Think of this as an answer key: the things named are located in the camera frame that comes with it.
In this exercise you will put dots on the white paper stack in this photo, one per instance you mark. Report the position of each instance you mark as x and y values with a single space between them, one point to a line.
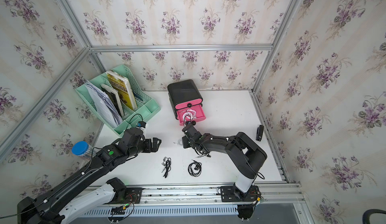
104 106

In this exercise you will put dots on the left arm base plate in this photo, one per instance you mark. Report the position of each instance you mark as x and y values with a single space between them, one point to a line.
124 194

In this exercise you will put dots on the black earphones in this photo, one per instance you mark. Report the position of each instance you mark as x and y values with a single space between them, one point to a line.
195 169
167 166

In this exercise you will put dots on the black drawer cabinet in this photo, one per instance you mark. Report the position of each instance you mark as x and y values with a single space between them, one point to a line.
181 92

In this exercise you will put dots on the black white notebook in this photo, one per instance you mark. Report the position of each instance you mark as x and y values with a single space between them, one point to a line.
114 97

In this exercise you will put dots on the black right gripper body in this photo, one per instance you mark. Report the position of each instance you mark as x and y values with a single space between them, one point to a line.
186 143

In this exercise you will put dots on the white earphones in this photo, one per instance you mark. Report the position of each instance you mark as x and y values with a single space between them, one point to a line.
191 113
188 116

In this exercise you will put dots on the pink top drawer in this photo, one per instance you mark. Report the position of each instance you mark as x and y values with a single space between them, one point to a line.
188 104

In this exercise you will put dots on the aluminium front rail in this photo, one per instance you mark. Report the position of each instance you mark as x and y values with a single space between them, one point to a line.
183 200

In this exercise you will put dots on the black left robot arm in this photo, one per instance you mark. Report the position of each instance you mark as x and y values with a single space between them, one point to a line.
49 207

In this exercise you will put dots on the black stapler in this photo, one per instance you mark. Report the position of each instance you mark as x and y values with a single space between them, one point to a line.
259 133

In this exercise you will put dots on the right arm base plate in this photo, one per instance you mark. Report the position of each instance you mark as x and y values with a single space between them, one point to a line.
232 194

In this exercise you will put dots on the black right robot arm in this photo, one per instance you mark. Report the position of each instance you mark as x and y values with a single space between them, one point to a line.
246 155

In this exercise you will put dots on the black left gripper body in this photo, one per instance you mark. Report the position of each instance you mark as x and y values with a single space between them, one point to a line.
148 149

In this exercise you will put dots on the blue lid container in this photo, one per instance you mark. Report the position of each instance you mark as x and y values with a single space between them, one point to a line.
82 149

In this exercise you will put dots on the yellow book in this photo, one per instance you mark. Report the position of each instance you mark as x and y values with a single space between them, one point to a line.
123 87

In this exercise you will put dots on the green desk organizer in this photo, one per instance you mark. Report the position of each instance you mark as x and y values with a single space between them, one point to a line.
147 107

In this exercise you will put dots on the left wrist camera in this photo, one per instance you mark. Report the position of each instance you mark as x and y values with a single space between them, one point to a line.
142 126

